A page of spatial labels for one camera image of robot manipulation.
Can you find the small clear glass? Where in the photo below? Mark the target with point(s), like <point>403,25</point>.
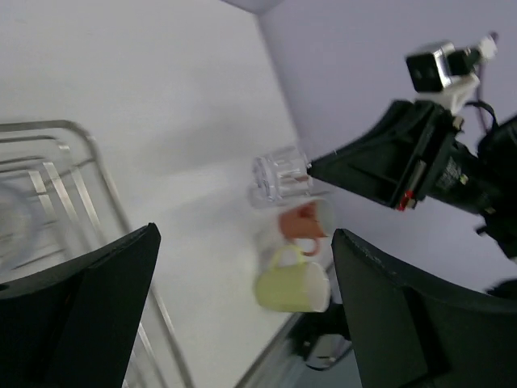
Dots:
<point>281,176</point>

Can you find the metal wire dish rack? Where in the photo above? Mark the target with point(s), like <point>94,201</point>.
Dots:
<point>59,167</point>

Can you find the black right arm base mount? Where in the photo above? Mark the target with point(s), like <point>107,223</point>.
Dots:
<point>322,340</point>

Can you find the yellow-green ceramic mug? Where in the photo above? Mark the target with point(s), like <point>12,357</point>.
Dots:
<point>293,284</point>

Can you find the large clear glass tumbler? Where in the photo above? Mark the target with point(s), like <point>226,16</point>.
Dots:
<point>19,227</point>

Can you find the orange ceramic mug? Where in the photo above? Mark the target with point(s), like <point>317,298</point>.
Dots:
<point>312,220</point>

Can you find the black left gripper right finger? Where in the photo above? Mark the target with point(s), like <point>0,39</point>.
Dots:
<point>410,328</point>

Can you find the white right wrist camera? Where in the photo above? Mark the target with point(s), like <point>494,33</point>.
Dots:
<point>447,75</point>

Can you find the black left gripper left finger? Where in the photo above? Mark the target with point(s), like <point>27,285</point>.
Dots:
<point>74,324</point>

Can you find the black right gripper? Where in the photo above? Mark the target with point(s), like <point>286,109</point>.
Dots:
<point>378,166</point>

